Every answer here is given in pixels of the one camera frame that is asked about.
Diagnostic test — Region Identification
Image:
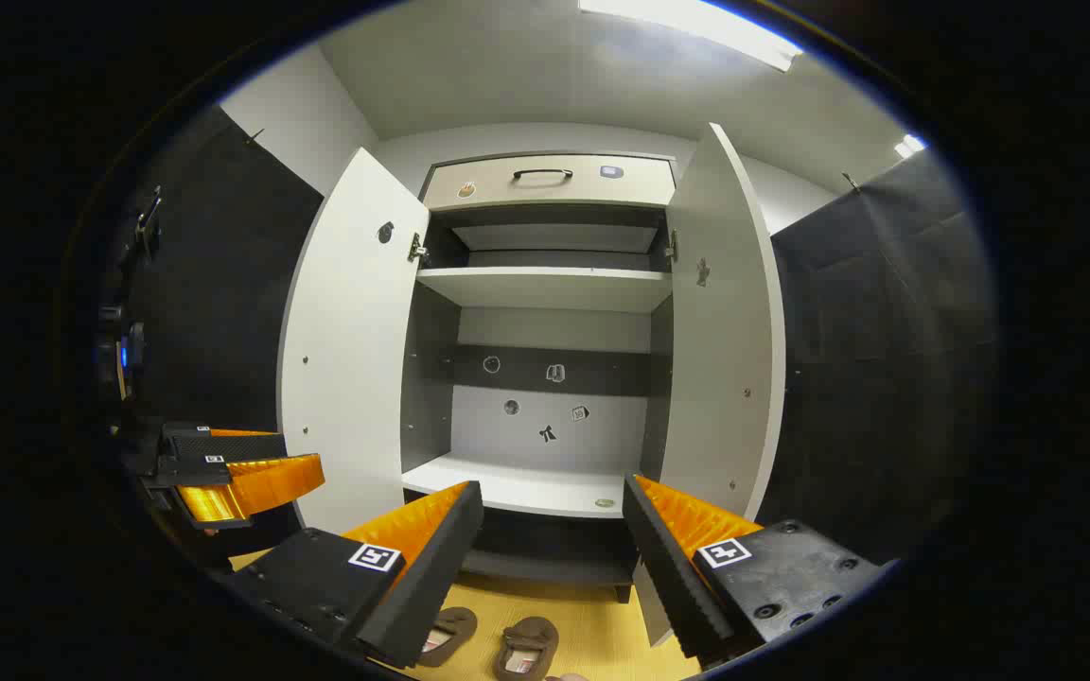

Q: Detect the white cabinet drawer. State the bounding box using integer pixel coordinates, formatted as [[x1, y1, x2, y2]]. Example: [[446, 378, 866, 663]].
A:
[[422, 154, 677, 211]]

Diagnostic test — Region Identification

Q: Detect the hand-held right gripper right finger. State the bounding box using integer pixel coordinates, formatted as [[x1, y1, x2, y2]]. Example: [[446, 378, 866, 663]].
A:
[[621, 473, 894, 671]]

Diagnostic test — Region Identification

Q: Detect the white cabinet shelf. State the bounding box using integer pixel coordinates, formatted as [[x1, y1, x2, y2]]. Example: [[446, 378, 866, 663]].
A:
[[415, 266, 674, 314], [401, 452, 636, 519]]

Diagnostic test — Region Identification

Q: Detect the white shoe cabinet door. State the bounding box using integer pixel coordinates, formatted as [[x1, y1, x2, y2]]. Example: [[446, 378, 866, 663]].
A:
[[633, 121, 787, 649], [276, 147, 432, 535]]

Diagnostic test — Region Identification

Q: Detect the brown fuzzy shoe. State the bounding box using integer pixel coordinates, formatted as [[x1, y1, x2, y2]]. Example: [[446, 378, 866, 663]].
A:
[[495, 617, 560, 681], [417, 606, 478, 668]]

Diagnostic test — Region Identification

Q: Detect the white shoe cabinet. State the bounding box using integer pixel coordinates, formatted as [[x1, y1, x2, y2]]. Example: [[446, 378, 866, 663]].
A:
[[400, 149, 678, 604]]

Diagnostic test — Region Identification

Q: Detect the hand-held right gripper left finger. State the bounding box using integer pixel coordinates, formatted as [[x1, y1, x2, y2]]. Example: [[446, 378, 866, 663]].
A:
[[221, 480, 486, 670]]

